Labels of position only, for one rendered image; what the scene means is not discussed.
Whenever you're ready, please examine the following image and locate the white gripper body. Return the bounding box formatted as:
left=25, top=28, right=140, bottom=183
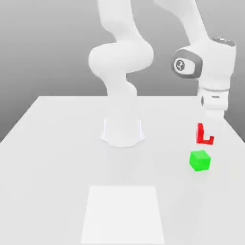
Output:
left=203, top=109, right=225, bottom=125

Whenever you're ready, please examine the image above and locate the small red cube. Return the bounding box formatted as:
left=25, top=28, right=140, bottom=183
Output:
left=196, top=122, right=215, bottom=145

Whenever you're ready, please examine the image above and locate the small green cube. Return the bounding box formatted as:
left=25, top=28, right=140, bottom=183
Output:
left=189, top=150, right=212, bottom=172

